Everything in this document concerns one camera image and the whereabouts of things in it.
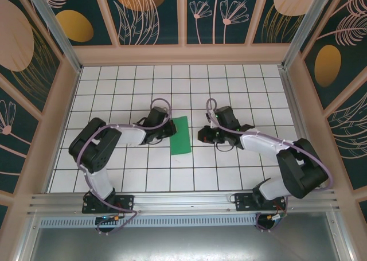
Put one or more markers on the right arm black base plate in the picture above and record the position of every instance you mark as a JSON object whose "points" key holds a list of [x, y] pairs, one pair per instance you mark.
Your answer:
{"points": [[242, 200]]}

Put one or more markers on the aluminium frame post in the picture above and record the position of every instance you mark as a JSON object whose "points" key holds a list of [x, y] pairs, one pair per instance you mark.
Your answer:
{"points": [[306, 25], [54, 28]]}

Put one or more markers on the small control board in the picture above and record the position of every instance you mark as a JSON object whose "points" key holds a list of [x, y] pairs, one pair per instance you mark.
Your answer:
{"points": [[110, 218], [276, 217]]}

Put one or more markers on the long aluminium mounting rail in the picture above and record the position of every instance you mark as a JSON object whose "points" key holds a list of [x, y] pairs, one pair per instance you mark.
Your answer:
{"points": [[183, 199]]}

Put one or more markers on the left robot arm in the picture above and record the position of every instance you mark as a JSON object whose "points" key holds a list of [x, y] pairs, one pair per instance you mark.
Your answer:
{"points": [[94, 146]]}

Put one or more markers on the aluminium side rail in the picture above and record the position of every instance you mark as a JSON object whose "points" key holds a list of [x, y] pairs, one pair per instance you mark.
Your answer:
{"points": [[298, 114]]}

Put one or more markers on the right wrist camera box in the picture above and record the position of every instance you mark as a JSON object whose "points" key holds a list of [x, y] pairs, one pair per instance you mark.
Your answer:
{"points": [[212, 120]]}

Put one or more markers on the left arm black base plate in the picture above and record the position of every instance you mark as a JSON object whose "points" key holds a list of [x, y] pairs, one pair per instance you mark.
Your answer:
{"points": [[126, 202]]}

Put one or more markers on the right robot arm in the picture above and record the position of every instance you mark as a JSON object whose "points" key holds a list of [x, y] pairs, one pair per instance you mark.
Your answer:
{"points": [[298, 169]]}

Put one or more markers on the grey metal sheet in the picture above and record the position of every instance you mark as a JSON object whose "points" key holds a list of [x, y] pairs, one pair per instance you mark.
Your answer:
{"points": [[183, 243]]}

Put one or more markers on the green paper sheet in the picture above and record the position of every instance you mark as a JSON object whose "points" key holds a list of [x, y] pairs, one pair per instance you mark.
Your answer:
{"points": [[180, 140]]}

